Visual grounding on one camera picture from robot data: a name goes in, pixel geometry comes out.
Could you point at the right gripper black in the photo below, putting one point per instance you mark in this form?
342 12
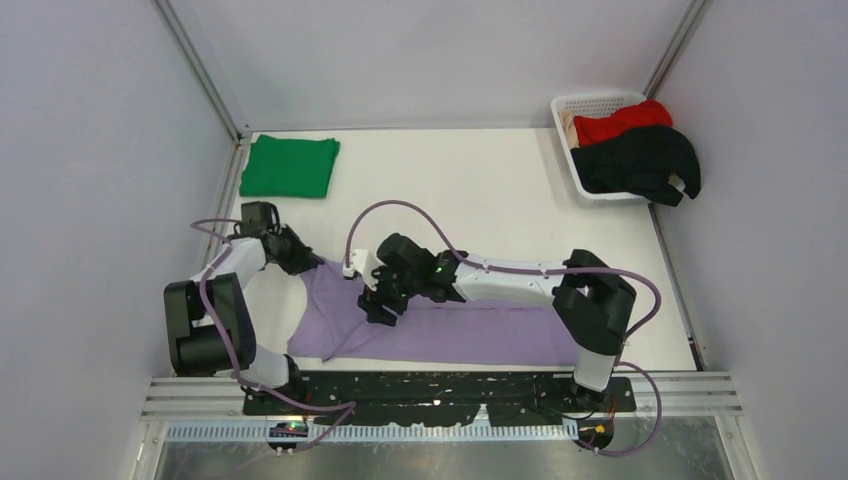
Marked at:
372 304

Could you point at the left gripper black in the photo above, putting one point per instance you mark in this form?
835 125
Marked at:
303 259

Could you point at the purple t shirt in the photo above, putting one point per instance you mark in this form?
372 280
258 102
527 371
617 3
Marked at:
479 332

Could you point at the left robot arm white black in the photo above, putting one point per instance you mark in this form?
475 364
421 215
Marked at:
209 328

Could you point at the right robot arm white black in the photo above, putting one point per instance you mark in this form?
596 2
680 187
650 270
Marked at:
593 303

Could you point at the folded green t shirt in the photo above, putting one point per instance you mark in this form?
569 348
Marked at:
297 168

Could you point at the beige t shirt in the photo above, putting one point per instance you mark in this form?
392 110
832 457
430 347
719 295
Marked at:
569 129

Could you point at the red t shirt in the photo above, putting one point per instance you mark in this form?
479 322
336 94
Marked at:
590 131

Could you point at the white plastic basket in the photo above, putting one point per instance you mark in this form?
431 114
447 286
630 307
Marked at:
594 104

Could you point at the black t shirt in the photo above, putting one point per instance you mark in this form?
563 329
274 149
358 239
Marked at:
655 162

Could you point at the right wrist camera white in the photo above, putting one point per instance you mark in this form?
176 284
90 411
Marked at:
363 264

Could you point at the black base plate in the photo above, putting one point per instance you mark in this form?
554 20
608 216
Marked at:
444 399

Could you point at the white slotted cable duct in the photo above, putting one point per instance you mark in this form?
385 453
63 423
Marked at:
295 432

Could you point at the left corner metal post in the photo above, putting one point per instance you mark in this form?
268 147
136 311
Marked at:
191 55

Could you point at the corner metal post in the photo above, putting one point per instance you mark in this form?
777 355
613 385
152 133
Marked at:
191 55
682 35

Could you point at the aluminium frame rail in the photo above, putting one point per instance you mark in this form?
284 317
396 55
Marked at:
674 394

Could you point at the right corner metal post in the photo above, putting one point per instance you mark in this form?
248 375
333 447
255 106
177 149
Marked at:
682 35

